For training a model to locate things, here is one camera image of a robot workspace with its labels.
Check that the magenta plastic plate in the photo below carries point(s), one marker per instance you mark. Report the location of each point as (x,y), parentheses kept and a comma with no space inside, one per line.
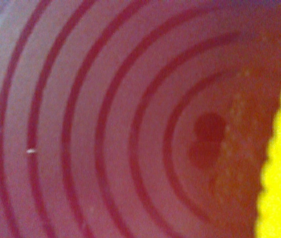
(135,118)

